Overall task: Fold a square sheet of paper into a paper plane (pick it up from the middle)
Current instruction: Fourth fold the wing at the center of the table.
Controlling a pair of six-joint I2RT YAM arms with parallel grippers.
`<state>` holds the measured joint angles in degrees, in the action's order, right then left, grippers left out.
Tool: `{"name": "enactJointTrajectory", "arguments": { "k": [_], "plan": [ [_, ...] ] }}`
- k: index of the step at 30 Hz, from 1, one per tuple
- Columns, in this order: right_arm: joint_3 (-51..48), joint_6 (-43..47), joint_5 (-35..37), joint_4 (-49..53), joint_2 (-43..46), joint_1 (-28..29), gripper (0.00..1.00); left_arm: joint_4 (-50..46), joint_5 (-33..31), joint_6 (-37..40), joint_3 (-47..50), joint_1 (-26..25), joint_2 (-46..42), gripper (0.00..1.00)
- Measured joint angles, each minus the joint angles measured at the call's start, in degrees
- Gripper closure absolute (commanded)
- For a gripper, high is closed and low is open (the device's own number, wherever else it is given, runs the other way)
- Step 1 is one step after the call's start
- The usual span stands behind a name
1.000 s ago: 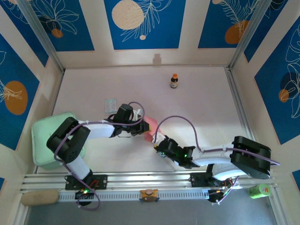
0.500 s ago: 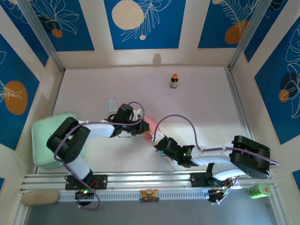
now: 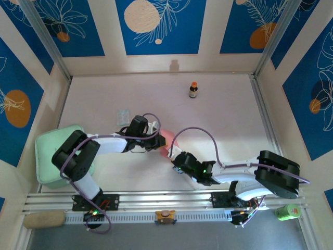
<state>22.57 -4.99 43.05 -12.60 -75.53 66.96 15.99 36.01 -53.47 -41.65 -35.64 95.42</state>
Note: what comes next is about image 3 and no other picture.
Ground pink cloth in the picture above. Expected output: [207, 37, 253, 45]
[158, 129, 180, 159]

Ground clear plastic packet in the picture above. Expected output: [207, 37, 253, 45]
[116, 109, 131, 128]

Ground yellow clamp fixture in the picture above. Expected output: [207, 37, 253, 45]
[155, 209, 177, 225]

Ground small brown bottle orange cap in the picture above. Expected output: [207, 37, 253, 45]
[188, 81, 198, 99]

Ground mint green case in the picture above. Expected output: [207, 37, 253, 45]
[34, 124, 96, 190]

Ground beige foam roll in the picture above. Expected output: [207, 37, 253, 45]
[23, 210, 66, 230]

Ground aluminium rail frame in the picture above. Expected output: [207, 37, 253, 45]
[22, 187, 309, 215]

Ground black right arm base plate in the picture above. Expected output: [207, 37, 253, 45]
[208, 192, 258, 209]

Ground slotted grey cable duct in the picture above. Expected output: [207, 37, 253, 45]
[63, 209, 233, 225]

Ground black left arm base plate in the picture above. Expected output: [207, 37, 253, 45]
[72, 194, 120, 211]

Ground aluminium side rail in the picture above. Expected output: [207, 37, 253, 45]
[249, 74, 292, 188]

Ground aluminium corner post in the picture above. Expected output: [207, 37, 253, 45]
[19, 0, 73, 81]
[253, 0, 300, 79]

